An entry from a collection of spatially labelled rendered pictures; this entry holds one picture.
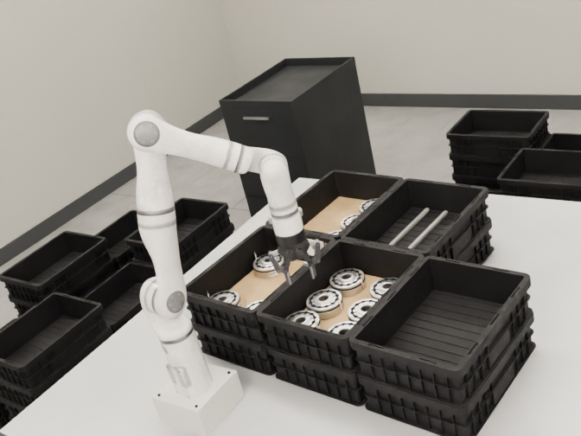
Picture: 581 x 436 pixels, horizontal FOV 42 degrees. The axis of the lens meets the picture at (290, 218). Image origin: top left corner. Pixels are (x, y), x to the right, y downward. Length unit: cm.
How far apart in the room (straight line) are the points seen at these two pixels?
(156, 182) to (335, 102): 217
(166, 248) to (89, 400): 67
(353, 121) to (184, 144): 234
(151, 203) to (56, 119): 351
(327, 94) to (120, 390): 203
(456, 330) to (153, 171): 85
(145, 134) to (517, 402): 109
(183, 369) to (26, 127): 337
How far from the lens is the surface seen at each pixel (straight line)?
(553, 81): 532
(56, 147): 532
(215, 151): 181
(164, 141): 179
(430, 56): 557
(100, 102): 554
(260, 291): 231
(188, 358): 200
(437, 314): 206
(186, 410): 205
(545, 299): 230
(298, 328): 195
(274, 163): 181
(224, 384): 207
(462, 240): 232
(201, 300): 217
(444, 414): 185
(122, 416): 225
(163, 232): 185
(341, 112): 396
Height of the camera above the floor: 204
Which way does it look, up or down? 27 degrees down
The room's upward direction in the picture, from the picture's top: 14 degrees counter-clockwise
